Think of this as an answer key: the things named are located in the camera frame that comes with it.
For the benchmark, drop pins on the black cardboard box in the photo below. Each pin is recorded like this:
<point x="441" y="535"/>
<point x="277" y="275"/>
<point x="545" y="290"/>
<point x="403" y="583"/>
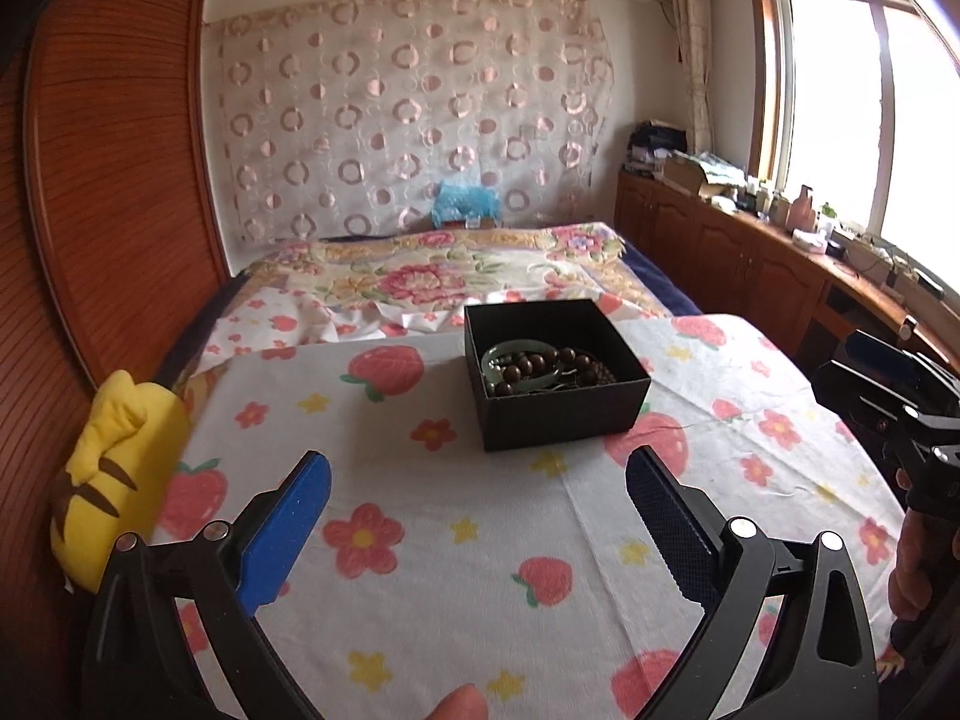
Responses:
<point x="570" y="412"/>

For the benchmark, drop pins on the yellow plush toy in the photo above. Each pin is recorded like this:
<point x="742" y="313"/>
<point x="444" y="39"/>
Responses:
<point x="112" y="465"/>

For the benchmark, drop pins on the pile of books and papers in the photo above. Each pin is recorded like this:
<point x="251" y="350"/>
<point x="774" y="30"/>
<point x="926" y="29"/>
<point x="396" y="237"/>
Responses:
<point x="675" y="161"/>

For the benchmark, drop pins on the pink bottle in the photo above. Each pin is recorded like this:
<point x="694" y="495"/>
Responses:
<point x="804" y="210"/>

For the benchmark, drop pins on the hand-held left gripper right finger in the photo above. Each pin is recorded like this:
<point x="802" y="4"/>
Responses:
<point x="667" y="525"/>

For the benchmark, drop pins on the circle patterned sheer curtain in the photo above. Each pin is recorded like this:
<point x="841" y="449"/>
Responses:
<point x="375" y="105"/>

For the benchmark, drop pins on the person's left hand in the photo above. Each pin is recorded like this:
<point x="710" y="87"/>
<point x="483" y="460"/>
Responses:
<point x="459" y="703"/>

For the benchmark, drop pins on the pale window curtain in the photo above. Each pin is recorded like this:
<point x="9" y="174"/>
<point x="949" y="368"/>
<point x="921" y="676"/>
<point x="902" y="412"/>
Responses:
<point x="690" y="52"/>

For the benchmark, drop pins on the wooden cabinet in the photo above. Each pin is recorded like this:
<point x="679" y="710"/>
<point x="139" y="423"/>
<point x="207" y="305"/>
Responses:
<point x="712" y="255"/>

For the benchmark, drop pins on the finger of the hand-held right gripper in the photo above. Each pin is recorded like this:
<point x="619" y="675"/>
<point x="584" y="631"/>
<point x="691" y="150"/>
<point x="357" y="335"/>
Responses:
<point x="874" y="351"/>
<point x="855" y="390"/>

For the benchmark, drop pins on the wooden headboard panel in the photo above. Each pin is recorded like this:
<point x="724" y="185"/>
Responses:
<point x="112" y="165"/>

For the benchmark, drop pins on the person's right hand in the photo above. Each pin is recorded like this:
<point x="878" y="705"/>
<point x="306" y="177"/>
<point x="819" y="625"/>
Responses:
<point x="911" y="562"/>

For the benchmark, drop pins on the floral blanket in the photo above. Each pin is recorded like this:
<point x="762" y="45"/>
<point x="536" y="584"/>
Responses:
<point x="450" y="277"/>

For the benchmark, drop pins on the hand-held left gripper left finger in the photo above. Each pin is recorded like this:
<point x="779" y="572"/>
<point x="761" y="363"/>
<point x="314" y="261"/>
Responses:
<point x="289" y="532"/>

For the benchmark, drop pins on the row of small bottles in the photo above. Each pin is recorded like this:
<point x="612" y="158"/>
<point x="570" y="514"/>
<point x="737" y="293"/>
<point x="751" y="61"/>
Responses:
<point x="765" y="201"/>

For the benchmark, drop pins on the strawberry flower printed cloth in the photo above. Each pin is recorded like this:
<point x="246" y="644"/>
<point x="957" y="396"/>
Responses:
<point x="450" y="540"/>

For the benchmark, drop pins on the pale green jade bangle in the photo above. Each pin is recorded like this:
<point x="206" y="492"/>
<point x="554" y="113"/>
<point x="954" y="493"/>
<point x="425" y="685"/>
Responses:
<point x="501" y="352"/>

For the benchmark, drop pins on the window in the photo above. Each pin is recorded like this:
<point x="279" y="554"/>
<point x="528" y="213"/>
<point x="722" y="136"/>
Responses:
<point x="862" y="90"/>

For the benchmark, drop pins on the dark blue bed sheet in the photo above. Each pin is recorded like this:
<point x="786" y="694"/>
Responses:
<point x="664" y="281"/>

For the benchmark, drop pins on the blue frilly bag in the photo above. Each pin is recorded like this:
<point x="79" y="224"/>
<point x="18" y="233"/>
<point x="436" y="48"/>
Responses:
<point x="465" y="202"/>

